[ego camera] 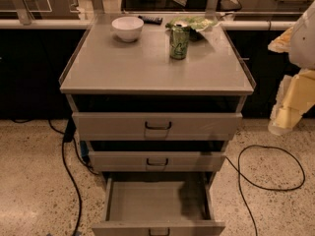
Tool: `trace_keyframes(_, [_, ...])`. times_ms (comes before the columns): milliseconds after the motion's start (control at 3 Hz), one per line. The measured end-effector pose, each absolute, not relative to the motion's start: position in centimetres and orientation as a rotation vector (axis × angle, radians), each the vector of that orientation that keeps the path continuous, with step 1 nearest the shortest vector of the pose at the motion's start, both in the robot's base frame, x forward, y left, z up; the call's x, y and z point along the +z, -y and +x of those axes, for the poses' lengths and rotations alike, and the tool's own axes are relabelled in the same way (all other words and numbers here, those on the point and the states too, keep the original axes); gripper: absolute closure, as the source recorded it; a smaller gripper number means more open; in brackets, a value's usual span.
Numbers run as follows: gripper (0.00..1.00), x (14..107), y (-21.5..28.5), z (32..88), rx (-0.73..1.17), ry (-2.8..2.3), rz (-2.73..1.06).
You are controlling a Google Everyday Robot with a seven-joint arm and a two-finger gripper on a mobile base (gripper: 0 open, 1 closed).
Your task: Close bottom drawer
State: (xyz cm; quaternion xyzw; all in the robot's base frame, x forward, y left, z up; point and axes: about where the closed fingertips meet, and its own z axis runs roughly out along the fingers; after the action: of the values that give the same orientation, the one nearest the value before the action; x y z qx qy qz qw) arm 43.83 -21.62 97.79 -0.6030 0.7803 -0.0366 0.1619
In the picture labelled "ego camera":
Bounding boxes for grey bottom drawer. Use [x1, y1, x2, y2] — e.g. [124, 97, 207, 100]
[93, 173, 224, 236]

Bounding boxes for black remote control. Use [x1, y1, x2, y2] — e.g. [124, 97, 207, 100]
[138, 15, 162, 26]

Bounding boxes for grey middle drawer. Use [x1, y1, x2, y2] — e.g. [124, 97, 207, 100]
[90, 151, 225, 172]

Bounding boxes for grey top drawer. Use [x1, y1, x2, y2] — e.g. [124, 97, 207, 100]
[73, 112, 242, 141]

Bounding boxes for white bowl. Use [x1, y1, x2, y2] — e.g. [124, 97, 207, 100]
[111, 17, 144, 42]

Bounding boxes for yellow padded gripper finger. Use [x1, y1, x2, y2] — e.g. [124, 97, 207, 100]
[268, 69, 315, 136]

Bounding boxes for grey drawer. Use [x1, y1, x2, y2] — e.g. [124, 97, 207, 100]
[93, 173, 224, 236]
[73, 112, 242, 141]
[90, 151, 225, 172]

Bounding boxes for black cable right floor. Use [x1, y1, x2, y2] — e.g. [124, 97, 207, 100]
[225, 144, 306, 236]

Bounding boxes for grey drawer cabinet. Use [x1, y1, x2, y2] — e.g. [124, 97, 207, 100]
[58, 13, 257, 189]

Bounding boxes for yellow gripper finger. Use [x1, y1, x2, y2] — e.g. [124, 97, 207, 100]
[268, 28, 293, 53]

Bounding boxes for green soda can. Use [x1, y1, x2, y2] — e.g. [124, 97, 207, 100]
[169, 22, 190, 60]

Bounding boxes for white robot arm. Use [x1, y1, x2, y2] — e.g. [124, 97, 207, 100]
[268, 2, 315, 136]

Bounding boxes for black cable left floor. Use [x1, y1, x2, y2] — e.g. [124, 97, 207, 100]
[47, 118, 99, 236]

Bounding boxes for green chip bag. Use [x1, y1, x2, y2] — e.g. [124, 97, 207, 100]
[165, 16, 218, 32]

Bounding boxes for black cable floor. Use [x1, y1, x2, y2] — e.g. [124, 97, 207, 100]
[47, 118, 99, 236]
[225, 144, 306, 236]

